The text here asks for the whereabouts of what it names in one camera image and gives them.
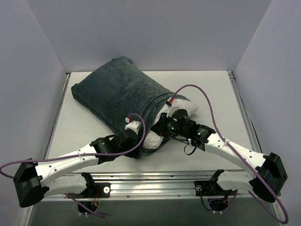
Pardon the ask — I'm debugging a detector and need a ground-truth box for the white pillow insert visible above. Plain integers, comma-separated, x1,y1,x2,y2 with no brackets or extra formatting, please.
143,98,198,150

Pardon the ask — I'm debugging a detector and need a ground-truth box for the zebra and grey pillowcase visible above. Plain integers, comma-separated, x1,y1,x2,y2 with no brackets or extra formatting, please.
71,56,189,156

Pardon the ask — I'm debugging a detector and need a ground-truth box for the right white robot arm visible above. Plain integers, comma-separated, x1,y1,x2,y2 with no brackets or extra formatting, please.
151,109,288,203

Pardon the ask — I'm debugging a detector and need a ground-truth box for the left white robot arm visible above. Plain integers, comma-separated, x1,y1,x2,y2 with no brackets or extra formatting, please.
13,129,145,208

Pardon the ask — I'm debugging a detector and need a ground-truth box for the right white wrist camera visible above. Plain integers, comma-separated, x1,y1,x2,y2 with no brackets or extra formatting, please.
166,98,180,117

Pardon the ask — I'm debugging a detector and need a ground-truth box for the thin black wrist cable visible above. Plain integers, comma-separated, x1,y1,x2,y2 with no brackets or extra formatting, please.
183,138,200,156

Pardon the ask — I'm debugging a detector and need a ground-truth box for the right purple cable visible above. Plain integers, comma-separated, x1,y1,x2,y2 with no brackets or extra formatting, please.
166,84,289,224

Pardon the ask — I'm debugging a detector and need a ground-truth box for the purple cable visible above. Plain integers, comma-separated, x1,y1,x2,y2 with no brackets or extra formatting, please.
166,84,289,224
0,113,147,218

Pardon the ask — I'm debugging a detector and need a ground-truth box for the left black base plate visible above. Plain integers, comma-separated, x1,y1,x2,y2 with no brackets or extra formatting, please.
68,182,111,199

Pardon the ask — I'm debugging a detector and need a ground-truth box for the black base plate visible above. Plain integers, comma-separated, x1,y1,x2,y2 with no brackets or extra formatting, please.
68,182,111,199
194,180,226,197

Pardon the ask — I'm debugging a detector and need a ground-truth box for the aluminium front rail frame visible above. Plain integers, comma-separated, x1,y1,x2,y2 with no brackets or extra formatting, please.
24,171,277,226

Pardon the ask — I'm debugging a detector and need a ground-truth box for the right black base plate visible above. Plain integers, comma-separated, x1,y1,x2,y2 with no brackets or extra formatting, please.
194,180,226,197

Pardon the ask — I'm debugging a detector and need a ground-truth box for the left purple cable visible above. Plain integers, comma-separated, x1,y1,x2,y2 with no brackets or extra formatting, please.
0,113,147,218

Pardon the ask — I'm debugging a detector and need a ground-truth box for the left side aluminium rail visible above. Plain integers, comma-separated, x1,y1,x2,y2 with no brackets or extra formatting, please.
54,73,71,132

